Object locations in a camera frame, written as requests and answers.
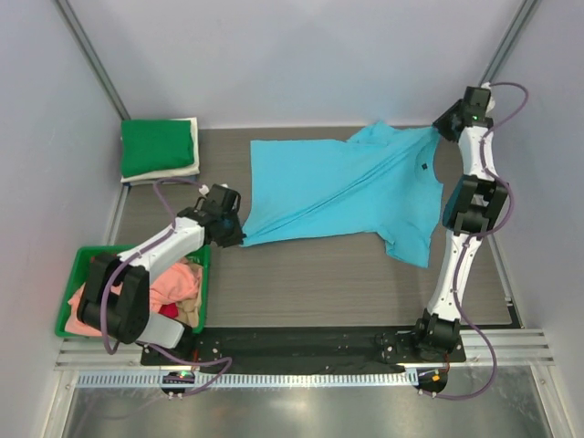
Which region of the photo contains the green plastic bin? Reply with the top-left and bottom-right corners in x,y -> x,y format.
55,245 -> 211,338

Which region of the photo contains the light blue t shirt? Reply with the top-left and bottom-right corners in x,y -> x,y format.
244,122 -> 443,268

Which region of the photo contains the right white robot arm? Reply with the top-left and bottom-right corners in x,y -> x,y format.
411,83 -> 509,361

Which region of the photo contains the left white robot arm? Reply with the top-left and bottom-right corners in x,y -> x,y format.
77,184 -> 245,365

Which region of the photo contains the folded cream t shirt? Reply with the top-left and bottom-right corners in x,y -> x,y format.
120,117 -> 201,184

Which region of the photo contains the folded grey blue t shirt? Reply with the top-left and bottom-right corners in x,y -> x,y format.
122,180 -> 151,187

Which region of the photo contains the folded green t shirt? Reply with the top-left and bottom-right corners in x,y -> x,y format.
120,118 -> 194,179

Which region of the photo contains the beige t shirt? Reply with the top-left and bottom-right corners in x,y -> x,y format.
177,257 -> 204,328

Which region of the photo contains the red t shirt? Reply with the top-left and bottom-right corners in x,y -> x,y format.
158,303 -> 179,319

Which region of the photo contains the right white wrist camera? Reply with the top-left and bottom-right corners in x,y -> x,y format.
481,81 -> 495,114

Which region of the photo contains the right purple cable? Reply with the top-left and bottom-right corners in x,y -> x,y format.
431,81 -> 531,402

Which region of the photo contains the purple cable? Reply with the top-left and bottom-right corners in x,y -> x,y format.
100,178 -> 234,396
431,81 -> 531,402

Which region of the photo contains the right aluminium frame post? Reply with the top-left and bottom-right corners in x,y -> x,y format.
479,0 -> 541,84

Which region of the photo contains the aluminium frame post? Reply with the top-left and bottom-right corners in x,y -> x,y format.
52,0 -> 130,120
479,0 -> 541,84

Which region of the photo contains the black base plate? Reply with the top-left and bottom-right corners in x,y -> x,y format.
139,324 -> 467,371

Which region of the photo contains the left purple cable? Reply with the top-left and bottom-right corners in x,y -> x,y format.
100,178 -> 234,396

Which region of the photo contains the white slotted cable duct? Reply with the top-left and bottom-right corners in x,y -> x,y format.
76,369 -> 418,389

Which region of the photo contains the left aluminium frame post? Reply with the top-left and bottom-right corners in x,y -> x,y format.
52,0 -> 130,120

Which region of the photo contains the aluminium rail front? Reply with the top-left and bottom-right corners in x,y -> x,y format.
54,328 -> 555,371

